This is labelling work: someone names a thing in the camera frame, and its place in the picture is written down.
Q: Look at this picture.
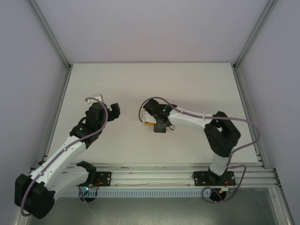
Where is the aluminium side rail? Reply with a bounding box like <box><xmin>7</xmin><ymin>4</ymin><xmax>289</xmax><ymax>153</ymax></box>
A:
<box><xmin>37</xmin><ymin>65</ymin><xmax>72</xmax><ymax>165</ymax></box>
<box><xmin>233</xmin><ymin>65</ymin><xmax>268</xmax><ymax>169</ymax></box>

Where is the aluminium frame beam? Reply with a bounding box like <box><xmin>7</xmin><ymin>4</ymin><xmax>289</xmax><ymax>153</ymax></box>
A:
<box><xmin>13</xmin><ymin>210</ymin><xmax>29</xmax><ymax>225</ymax></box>
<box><xmin>269</xmin><ymin>185</ymin><xmax>295</xmax><ymax>225</ymax></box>

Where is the aluminium front mounting rail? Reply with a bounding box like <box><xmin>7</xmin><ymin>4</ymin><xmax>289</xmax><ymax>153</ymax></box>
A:
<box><xmin>28</xmin><ymin>164</ymin><xmax>282</xmax><ymax>188</ymax></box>

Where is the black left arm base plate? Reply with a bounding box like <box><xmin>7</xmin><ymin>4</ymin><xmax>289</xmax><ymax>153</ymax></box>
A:
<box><xmin>90</xmin><ymin>172</ymin><xmax>112</xmax><ymax>187</ymax></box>

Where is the grey metal panel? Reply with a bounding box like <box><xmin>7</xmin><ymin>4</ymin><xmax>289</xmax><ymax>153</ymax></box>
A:
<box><xmin>25</xmin><ymin>196</ymin><xmax>293</xmax><ymax>225</ymax></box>

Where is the grey slotted cable duct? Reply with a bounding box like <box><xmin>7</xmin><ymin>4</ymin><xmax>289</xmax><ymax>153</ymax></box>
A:
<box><xmin>55</xmin><ymin>189</ymin><xmax>213</xmax><ymax>198</ymax></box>

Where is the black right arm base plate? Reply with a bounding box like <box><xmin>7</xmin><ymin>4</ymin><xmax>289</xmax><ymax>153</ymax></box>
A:
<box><xmin>192</xmin><ymin>171</ymin><xmax>235</xmax><ymax>187</ymax></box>

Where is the aluminium frame post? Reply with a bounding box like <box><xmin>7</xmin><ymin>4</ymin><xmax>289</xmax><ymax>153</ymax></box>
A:
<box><xmin>28</xmin><ymin>0</ymin><xmax>72</xmax><ymax>71</ymax></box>
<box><xmin>232</xmin><ymin>0</ymin><xmax>280</xmax><ymax>71</ymax></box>

